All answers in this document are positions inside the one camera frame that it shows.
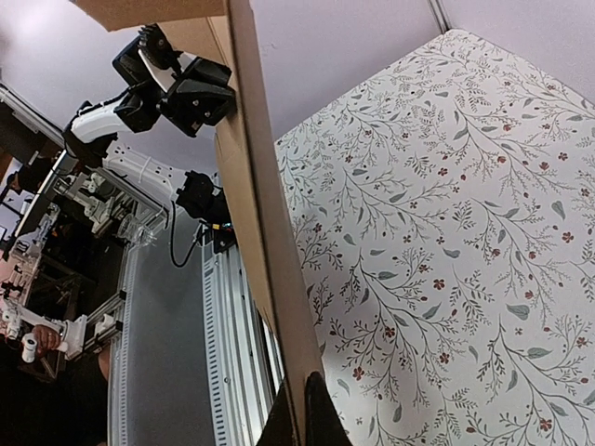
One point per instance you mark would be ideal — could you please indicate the white floral table cloth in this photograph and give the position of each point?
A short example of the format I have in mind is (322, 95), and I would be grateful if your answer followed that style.
(443, 213)

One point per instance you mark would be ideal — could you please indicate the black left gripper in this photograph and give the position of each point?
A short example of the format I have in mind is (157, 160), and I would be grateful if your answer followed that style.
(200, 96)

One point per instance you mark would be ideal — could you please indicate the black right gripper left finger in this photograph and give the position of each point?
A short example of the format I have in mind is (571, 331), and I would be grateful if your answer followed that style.
(281, 428)

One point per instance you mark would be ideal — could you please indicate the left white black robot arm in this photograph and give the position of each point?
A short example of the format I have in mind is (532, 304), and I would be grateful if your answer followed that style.
(91, 136)

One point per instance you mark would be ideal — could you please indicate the operator hand on controller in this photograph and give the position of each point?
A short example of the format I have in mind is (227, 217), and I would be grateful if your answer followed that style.
(47, 339)

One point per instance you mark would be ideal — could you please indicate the right aluminium corner post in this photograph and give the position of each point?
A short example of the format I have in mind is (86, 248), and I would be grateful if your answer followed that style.
(439, 13)

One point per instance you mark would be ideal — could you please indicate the brown cardboard box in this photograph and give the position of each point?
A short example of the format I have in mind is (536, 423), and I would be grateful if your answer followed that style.
(225, 31)

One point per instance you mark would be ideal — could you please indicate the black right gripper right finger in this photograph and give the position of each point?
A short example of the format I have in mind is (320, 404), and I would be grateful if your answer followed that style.
(323, 426)

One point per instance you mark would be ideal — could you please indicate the aluminium front rail frame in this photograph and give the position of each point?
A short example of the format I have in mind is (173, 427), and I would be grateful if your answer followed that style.
(194, 364)

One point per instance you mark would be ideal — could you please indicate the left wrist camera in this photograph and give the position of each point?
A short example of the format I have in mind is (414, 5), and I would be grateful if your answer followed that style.
(149, 60)

